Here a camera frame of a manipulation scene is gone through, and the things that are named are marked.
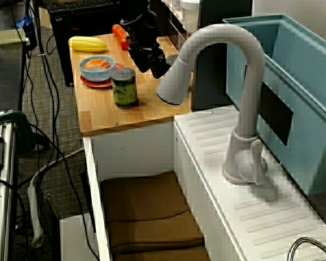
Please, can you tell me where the grey toy faucet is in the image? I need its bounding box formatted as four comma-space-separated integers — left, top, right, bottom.
156, 23, 269, 186

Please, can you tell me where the long black cable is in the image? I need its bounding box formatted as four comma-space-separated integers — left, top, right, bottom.
29, 122, 100, 261

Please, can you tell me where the red plate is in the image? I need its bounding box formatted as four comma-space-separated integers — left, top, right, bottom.
80, 63, 125, 88

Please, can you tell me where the aluminium frame rail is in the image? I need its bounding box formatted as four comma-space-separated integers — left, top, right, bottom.
0, 110, 18, 261

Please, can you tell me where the steel pot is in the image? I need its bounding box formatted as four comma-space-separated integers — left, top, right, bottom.
287, 237, 326, 261

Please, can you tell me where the yellow corn toy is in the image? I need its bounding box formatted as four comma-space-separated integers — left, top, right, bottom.
68, 35, 108, 52

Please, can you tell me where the salmon sushi toy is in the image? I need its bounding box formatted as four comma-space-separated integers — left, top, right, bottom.
83, 59, 111, 70

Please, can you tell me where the light blue bowl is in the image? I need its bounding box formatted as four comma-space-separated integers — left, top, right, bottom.
79, 55, 116, 82

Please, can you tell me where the black upright post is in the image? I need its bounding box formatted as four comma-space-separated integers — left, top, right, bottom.
191, 0, 253, 111

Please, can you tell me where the white power cord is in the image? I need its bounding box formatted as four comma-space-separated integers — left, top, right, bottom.
29, 146, 85, 191

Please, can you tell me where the green clamp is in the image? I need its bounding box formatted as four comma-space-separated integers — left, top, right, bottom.
0, 108, 37, 153

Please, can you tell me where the black keyboard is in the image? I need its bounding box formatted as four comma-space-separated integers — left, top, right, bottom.
47, 0, 104, 13

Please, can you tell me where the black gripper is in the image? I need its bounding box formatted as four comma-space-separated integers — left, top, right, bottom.
127, 34, 171, 79

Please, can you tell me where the brown folded cloth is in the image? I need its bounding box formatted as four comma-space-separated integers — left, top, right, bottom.
100, 170, 211, 261

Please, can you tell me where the white power strip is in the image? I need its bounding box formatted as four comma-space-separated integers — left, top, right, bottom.
27, 182, 46, 248

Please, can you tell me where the white toy sink unit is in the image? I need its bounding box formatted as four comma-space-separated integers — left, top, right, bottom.
83, 104, 326, 261

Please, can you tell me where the orange carrot toy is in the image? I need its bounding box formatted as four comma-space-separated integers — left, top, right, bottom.
111, 24, 130, 51

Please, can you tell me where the green toy can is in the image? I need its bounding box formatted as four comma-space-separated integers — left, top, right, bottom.
110, 67, 139, 109

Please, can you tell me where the white box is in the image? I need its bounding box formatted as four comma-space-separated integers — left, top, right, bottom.
59, 213, 98, 261

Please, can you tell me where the black computer tower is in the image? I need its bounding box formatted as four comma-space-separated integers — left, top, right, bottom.
49, 8, 120, 87

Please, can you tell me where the yellow note pad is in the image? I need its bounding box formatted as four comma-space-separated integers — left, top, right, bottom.
0, 28, 28, 45

